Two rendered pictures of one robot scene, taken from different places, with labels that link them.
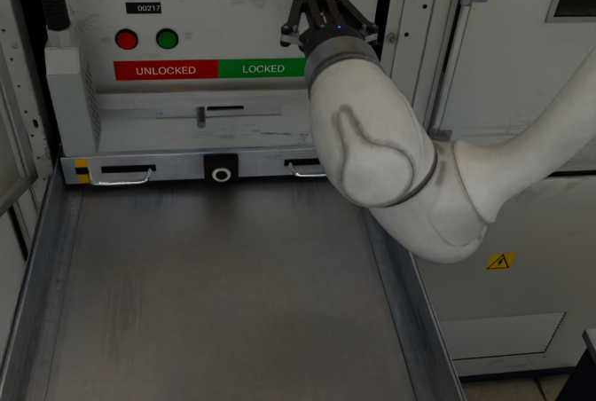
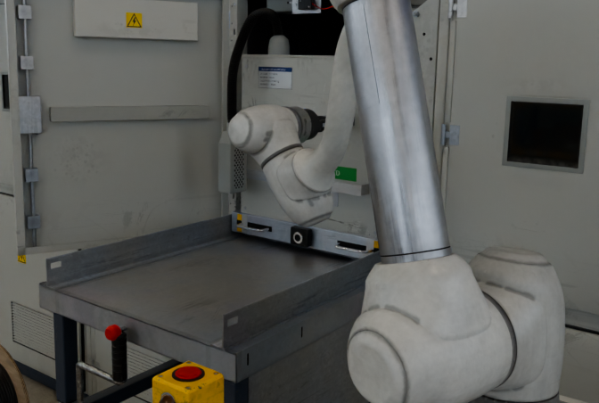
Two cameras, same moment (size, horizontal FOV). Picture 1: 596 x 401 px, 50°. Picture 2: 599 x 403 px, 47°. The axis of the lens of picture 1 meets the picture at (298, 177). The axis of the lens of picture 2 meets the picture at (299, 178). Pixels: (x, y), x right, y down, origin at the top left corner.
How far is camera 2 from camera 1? 1.31 m
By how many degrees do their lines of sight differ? 51
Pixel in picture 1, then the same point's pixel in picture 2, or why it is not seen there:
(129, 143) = (264, 210)
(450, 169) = (294, 152)
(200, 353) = (204, 279)
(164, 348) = (192, 274)
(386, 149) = (242, 114)
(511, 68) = (486, 200)
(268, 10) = not seen: hidden behind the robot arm
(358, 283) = not seen: hidden behind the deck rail
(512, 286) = not seen: outside the picture
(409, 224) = (271, 179)
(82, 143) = (225, 184)
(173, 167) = (280, 231)
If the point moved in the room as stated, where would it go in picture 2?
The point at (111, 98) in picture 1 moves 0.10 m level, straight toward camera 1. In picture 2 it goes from (252, 172) to (233, 176)
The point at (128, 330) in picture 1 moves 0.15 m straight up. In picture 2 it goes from (188, 267) to (188, 209)
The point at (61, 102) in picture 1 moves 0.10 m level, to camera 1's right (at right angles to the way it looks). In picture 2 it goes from (221, 158) to (243, 162)
